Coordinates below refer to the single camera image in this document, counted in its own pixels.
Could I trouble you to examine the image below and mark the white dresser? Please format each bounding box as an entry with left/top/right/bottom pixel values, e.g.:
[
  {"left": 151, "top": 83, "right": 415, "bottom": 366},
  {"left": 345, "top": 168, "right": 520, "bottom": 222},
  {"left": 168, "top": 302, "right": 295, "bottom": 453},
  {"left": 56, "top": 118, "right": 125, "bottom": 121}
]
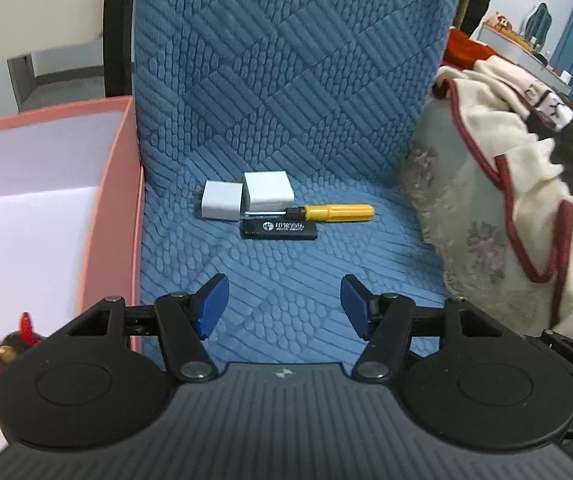
[{"left": 475, "top": 24, "right": 573, "bottom": 97}]

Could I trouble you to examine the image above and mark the yellow handled screwdriver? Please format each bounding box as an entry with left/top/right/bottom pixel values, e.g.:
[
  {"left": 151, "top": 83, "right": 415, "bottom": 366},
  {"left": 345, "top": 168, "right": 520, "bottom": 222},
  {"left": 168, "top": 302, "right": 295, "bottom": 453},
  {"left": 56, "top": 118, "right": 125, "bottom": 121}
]
[{"left": 243, "top": 204, "right": 376, "bottom": 222}]

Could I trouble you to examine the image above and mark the cream blanket with red trim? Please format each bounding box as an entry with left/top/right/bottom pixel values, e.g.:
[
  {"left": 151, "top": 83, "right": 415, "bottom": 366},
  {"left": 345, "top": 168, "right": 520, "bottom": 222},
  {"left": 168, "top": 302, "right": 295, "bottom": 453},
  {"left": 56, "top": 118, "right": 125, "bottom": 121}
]
[{"left": 433, "top": 55, "right": 573, "bottom": 348}]

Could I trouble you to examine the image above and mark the white charger with prongs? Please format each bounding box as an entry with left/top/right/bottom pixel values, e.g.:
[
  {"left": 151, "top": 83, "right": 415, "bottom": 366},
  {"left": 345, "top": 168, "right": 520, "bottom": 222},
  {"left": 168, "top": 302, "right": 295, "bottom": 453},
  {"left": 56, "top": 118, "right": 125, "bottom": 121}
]
[{"left": 194, "top": 180, "right": 245, "bottom": 221}]

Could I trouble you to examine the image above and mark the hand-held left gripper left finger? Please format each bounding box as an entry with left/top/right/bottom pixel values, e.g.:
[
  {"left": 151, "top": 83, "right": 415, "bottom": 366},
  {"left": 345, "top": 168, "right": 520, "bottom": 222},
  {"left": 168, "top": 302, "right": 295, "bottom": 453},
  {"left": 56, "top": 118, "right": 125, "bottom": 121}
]
[{"left": 54, "top": 274, "right": 230, "bottom": 385}]

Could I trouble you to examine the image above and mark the black lighter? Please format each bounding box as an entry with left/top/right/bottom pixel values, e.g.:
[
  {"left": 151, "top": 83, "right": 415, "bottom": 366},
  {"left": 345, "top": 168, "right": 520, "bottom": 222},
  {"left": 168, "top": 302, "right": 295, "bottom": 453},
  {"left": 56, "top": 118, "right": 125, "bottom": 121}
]
[{"left": 240, "top": 218, "right": 318, "bottom": 241}]

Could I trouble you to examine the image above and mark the floral quilted cushion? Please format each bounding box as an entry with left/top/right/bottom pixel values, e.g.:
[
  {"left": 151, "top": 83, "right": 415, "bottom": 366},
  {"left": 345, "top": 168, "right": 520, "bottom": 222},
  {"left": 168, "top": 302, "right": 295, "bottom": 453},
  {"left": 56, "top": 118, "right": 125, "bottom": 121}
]
[{"left": 398, "top": 94, "right": 569, "bottom": 333}]

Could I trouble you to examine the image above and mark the black chair frame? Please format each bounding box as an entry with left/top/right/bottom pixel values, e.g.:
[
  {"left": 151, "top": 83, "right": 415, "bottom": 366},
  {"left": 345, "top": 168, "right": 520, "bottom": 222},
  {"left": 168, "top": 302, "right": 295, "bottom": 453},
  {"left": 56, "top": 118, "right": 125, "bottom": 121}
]
[{"left": 102, "top": 0, "right": 140, "bottom": 99}]

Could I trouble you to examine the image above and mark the white cube charger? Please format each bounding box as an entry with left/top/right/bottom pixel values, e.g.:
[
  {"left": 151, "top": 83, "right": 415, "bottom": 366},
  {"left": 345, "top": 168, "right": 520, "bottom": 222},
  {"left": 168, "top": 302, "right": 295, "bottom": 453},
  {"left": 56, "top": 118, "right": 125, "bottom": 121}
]
[{"left": 243, "top": 171, "right": 295, "bottom": 212}]

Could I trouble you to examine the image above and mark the white vanity mirror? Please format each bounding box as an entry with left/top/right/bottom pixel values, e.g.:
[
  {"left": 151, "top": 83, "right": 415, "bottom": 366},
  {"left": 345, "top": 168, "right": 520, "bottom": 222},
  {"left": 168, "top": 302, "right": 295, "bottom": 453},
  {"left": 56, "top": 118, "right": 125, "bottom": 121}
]
[{"left": 523, "top": 2, "right": 553, "bottom": 54}]

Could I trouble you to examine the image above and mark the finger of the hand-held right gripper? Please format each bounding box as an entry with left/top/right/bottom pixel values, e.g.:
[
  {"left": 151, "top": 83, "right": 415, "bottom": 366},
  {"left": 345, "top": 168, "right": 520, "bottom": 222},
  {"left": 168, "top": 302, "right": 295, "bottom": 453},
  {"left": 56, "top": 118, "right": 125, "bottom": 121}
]
[{"left": 526, "top": 329, "right": 573, "bottom": 390}]

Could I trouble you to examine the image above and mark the red cloth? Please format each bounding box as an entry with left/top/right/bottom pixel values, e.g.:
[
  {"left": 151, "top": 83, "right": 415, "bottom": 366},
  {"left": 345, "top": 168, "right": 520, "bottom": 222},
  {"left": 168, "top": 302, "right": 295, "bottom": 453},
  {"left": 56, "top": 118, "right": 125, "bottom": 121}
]
[{"left": 443, "top": 27, "right": 504, "bottom": 67}]

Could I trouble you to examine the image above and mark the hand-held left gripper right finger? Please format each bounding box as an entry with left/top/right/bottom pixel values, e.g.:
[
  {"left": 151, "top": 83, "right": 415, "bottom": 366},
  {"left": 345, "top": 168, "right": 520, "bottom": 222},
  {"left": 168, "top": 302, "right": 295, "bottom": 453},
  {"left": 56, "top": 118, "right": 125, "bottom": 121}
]
[{"left": 340, "top": 274, "right": 519, "bottom": 381}]

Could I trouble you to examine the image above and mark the blue textured chair cover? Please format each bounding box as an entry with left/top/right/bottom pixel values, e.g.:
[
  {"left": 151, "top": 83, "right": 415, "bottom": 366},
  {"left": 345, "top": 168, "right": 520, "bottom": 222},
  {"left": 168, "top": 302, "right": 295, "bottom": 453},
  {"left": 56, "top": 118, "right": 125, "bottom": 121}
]
[{"left": 131, "top": 0, "right": 469, "bottom": 376}]

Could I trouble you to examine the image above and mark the pink storage box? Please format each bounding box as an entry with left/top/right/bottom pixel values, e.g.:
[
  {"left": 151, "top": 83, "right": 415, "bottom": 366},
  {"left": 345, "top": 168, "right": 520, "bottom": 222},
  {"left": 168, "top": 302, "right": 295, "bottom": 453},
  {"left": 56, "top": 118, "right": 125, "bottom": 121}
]
[{"left": 0, "top": 96, "right": 146, "bottom": 463}]

